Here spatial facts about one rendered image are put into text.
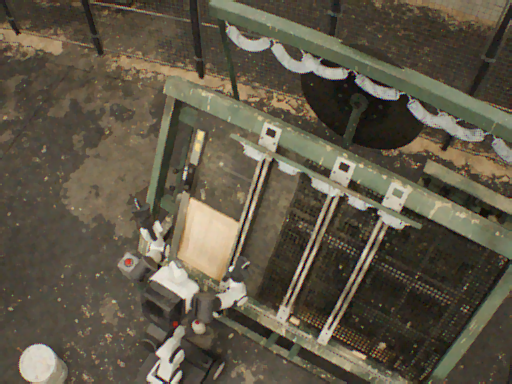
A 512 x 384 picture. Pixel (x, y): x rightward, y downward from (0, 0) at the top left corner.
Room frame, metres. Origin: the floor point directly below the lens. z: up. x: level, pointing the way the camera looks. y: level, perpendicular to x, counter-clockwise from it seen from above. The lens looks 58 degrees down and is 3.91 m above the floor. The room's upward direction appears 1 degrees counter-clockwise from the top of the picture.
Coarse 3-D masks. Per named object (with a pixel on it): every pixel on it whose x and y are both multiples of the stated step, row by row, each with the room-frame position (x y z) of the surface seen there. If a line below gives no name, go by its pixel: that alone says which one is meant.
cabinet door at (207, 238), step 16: (192, 208) 1.56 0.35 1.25; (208, 208) 1.53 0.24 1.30; (192, 224) 1.50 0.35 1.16; (208, 224) 1.47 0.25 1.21; (224, 224) 1.44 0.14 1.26; (192, 240) 1.43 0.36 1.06; (208, 240) 1.40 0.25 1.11; (224, 240) 1.38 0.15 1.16; (192, 256) 1.37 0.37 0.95; (208, 256) 1.34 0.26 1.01; (224, 256) 1.31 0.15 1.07; (208, 272) 1.27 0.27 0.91
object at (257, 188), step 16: (272, 128) 1.62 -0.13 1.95; (272, 144) 1.57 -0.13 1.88; (272, 160) 1.58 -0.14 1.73; (256, 176) 1.52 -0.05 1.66; (256, 192) 1.47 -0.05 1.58; (256, 208) 1.44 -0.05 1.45; (240, 224) 1.38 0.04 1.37; (240, 240) 1.32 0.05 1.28; (224, 272) 1.21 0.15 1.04; (224, 288) 1.14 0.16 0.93
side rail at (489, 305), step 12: (504, 276) 0.83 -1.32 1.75; (492, 288) 0.80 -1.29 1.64; (504, 288) 0.78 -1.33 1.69; (492, 300) 0.75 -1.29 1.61; (480, 312) 0.71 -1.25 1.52; (492, 312) 0.70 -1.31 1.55; (468, 324) 0.68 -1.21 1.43; (480, 324) 0.66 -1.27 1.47; (468, 336) 0.62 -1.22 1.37; (456, 348) 0.58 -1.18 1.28; (444, 360) 0.54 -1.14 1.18; (456, 360) 0.53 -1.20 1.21; (432, 372) 0.50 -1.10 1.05; (444, 372) 0.48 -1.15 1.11
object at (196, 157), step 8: (200, 128) 1.83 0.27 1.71; (192, 152) 1.75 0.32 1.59; (200, 152) 1.74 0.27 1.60; (192, 160) 1.72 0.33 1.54; (200, 160) 1.72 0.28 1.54; (192, 184) 1.64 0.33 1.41; (184, 192) 1.62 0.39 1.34; (192, 192) 1.63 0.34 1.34; (184, 200) 1.59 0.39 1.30; (184, 208) 1.56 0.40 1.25; (184, 216) 1.53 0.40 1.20; (176, 224) 1.51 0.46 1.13; (176, 232) 1.48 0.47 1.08; (176, 240) 1.45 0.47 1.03; (176, 248) 1.41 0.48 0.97; (176, 256) 1.39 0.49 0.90
